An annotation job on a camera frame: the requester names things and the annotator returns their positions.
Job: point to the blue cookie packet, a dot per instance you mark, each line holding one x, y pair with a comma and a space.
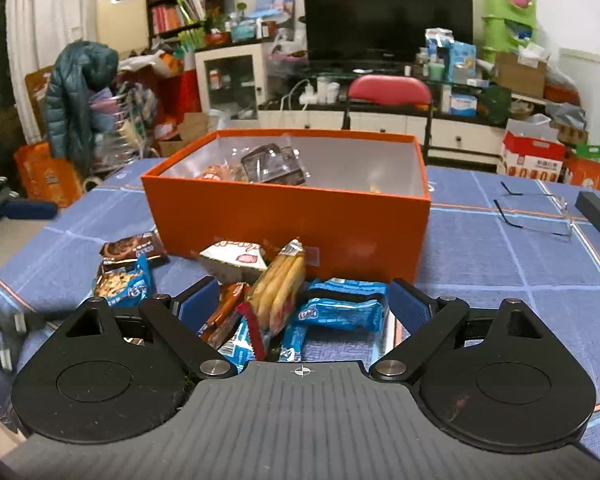
125, 285

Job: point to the green orange gift carton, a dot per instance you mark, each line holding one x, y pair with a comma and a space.
587, 172

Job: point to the blue wafer packet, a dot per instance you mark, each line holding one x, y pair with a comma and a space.
292, 347
350, 288
340, 315

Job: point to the blue white tissue box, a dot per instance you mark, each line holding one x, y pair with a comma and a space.
462, 105

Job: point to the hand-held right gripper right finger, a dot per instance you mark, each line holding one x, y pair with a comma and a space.
412, 305

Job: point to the white plastic bag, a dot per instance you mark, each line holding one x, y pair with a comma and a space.
219, 119

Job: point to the orange cardboard box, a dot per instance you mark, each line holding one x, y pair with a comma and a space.
290, 220

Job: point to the white glass-door cabinet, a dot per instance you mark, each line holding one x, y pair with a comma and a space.
230, 80

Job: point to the blue white carton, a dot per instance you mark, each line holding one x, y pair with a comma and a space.
462, 60

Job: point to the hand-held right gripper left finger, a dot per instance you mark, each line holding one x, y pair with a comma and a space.
200, 300

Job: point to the open brown cardboard box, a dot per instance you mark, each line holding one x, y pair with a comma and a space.
520, 77

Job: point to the black television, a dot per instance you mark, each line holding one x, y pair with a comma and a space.
385, 10

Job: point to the brown cookie packet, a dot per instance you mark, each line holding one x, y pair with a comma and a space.
130, 249

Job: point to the red orange sausage packet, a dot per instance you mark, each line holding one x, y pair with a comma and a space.
225, 310

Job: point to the silver packet with orange label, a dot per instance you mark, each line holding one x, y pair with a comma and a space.
217, 173

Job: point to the red fabric cover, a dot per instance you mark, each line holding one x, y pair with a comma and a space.
187, 92

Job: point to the white appliance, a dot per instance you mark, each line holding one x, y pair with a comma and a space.
597, 90

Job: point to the dark green bag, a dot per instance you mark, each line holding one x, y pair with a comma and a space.
495, 105

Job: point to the clear breadstick packet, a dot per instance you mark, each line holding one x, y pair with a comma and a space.
275, 290

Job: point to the clear brown snack packet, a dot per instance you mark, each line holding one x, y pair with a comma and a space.
275, 165

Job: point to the beige standing air conditioner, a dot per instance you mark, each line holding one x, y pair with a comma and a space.
122, 15

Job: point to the white triangular snack packet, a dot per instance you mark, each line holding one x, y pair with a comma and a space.
230, 260

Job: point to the green plastic shelf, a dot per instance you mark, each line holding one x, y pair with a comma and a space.
510, 25

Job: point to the thin-framed eyeglasses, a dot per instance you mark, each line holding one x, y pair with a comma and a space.
555, 222

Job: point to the orange printed carton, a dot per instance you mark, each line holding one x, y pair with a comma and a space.
45, 175

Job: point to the flat cardboard sheet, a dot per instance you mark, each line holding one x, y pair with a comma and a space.
35, 90

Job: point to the white black TV stand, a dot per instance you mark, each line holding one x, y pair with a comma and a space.
380, 120

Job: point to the red chair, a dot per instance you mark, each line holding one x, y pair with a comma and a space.
390, 90

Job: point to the red white gift carton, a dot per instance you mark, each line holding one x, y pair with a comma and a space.
530, 160

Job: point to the white curtain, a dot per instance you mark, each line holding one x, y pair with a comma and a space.
35, 20

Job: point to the dark bookshelf with books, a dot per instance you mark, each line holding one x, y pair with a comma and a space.
175, 10

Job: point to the teal puffer jacket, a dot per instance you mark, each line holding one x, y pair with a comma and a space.
70, 100

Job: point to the blue white snack packet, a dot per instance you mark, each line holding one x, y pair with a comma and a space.
235, 347

